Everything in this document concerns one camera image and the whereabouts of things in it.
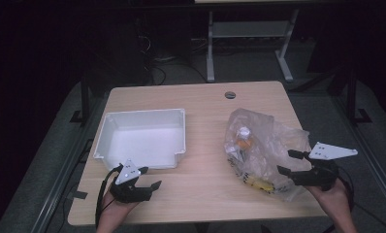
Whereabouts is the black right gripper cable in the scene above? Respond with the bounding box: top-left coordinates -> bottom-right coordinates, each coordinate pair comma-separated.
337,166 -> 386,233

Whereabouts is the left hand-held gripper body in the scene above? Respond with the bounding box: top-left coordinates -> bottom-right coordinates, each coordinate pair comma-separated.
109,158 -> 154,205

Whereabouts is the white plastic tray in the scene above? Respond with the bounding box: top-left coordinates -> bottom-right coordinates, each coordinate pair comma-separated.
92,108 -> 187,171

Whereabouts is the aluminium floor rail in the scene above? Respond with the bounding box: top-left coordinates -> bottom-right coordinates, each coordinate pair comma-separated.
30,96 -> 107,233
330,96 -> 386,210

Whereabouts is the person's left hand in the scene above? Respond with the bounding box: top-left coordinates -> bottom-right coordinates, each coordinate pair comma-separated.
98,189 -> 141,226

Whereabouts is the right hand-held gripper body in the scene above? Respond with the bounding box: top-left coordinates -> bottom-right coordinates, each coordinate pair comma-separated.
291,141 -> 359,192

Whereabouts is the person's right hand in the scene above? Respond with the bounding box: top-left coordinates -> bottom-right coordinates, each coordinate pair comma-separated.
305,178 -> 353,216

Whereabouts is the white metal desk frame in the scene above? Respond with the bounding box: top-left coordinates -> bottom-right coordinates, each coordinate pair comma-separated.
194,0 -> 331,83

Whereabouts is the tangle of black floor cables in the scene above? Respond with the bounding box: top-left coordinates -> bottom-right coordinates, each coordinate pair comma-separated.
136,16 -> 209,86

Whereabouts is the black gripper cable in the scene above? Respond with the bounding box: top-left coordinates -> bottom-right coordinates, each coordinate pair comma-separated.
94,163 -> 124,228
337,166 -> 386,233

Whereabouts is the orange bottle with white cap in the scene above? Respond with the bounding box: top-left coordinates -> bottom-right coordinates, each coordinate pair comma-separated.
236,126 -> 254,151

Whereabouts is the black metal stand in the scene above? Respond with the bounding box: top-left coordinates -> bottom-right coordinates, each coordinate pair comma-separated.
69,80 -> 92,126
343,66 -> 373,126

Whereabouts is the clear plastic bag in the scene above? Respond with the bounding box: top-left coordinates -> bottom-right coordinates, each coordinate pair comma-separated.
223,108 -> 313,203

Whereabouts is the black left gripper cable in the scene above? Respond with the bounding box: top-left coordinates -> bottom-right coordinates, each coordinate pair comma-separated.
94,163 -> 124,228

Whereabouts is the yellow packet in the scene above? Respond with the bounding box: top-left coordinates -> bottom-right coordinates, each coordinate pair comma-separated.
242,173 -> 276,195

